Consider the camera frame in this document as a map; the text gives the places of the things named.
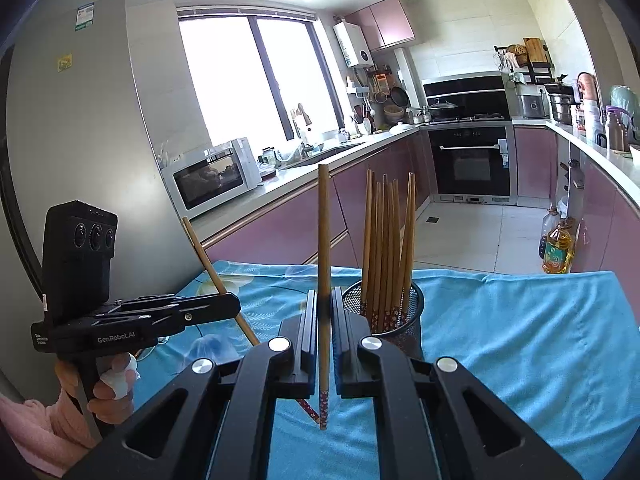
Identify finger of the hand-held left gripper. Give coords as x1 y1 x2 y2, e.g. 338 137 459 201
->
117 292 242 333

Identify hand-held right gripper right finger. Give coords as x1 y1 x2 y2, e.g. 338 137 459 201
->
332 286 587 480

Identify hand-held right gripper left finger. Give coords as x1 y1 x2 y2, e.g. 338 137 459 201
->
65 289 320 480

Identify wooden chopstick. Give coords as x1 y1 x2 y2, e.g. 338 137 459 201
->
181 216 321 422
317 164 332 431

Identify black mesh chopstick holder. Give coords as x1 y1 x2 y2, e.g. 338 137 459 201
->
342 280 426 357

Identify bunch of wooden chopsticks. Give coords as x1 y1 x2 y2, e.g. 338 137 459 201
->
360 169 419 336

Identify person's left hand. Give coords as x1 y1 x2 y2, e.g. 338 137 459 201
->
54 352 141 423

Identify pink base cabinets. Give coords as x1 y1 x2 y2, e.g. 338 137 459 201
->
515 125 640 321
200 127 432 267

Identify white microwave oven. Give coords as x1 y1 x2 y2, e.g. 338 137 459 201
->
160 137 262 221

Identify blue floral tablecloth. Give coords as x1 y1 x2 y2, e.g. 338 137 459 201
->
132 260 640 480

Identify silver refrigerator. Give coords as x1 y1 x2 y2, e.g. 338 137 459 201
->
0 0 212 396

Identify kitchen faucet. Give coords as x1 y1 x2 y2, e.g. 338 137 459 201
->
291 102 314 149

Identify black built-in oven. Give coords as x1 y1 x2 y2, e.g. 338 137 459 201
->
427 125 516 206

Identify dark sauce bottle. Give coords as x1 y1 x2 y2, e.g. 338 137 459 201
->
539 212 561 259

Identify yellow cooking oil bottle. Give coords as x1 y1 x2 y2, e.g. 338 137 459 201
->
542 220 576 275

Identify kitchen window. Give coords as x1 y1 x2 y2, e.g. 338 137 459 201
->
177 7 346 147

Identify black wok with lid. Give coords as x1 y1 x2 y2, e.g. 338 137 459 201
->
427 100 460 122

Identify black range hood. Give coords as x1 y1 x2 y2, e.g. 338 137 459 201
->
422 76 511 122

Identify white water heater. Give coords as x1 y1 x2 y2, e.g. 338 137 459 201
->
333 22 374 69

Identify silver rice cooker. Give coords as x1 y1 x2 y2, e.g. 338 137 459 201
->
517 94 550 120

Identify stainless steel pot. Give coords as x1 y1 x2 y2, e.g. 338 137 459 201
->
548 91 576 125

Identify white plastic container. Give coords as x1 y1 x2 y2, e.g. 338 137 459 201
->
584 100 602 144

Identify black dish rack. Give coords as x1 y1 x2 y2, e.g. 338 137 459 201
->
495 37 555 86

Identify purple lid bottle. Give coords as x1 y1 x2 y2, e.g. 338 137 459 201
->
605 106 631 154

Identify pink thermos jug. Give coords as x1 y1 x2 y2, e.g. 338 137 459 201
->
576 72 601 104

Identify green plastic bag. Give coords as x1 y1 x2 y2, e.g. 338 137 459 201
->
610 85 639 113

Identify white earphone cable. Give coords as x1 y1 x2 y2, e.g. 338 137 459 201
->
137 335 173 361

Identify pink wall cabinet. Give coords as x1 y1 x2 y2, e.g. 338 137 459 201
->
345 0 416 52

